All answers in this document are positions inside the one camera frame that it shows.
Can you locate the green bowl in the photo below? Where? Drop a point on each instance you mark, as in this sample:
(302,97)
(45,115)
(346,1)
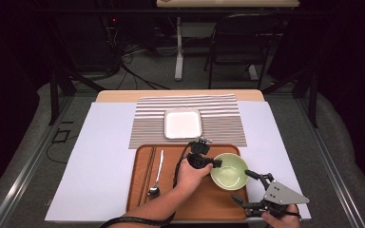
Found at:
(231,177)

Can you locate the person's right hand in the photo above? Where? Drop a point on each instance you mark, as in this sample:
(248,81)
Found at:
(280,221)

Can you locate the wooden tray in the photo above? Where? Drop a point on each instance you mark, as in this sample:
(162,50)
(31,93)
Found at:
(202,202)

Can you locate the person's left hand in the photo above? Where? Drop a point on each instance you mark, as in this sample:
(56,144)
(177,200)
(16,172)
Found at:
(190,177)

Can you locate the black floor socket plate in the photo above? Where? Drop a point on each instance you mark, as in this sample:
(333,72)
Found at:
(61,136)

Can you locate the white square plate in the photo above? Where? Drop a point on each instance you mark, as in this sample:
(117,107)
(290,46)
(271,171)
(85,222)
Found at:
(182,124)

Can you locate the white table sheet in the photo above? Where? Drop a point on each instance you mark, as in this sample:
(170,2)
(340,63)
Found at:
(107,142)

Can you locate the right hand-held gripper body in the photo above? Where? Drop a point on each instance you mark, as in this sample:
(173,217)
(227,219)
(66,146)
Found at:
(280,193)

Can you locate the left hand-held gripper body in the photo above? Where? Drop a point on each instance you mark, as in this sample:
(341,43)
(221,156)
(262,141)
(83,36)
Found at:
(198,155)

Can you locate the black metal stand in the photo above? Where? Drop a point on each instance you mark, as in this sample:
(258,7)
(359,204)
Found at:
(312,95)
(57,91)

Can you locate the metal spoon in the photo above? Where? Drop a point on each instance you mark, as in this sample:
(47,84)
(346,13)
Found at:
(154,191)

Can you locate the desk with white legs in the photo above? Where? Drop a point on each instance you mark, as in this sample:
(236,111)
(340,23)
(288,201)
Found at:
(179,47)

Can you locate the brown chopstick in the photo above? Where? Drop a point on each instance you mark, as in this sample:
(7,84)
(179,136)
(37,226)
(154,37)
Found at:
(150,175)
(146,175)

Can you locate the black folding chair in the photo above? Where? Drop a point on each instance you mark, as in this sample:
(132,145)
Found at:
(240,38)

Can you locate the dark equipment with red light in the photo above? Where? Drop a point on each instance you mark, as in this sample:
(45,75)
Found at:
(114,31)

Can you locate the aluminium rail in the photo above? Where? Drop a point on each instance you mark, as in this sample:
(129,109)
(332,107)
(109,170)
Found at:
(329,164)
(28,171)

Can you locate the striped placemat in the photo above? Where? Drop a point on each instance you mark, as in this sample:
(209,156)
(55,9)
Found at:
(221,126)

